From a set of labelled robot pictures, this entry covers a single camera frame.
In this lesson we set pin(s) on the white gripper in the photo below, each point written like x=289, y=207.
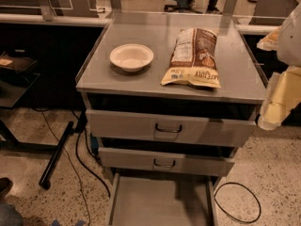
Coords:
x=290, y=42

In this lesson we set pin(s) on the brown chip bag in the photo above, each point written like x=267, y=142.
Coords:
x=192, y=61

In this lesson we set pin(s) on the top grey drawer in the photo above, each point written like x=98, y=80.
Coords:
x=166, y=128

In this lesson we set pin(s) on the grey drawer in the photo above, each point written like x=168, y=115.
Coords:
x=166, y=162
x=161, y=199
x=166, y=128

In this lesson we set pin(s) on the grey drawer cabinet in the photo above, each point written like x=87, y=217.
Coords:
x=170, y=99

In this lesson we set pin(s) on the middle grey drawer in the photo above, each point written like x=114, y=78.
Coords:
x=166, y=162

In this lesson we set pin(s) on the bottom grey drawer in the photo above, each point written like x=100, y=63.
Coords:
x=161, y=199

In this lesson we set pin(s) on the white paper bowl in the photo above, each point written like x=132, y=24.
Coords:
x=131, y=57

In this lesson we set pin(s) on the dark side table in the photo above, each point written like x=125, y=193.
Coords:
x=16, y=78

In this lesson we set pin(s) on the black table leg bar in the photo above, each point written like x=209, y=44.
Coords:
x=45, y=179

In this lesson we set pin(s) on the dark shoe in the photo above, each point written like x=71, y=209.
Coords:
x=5, y=186

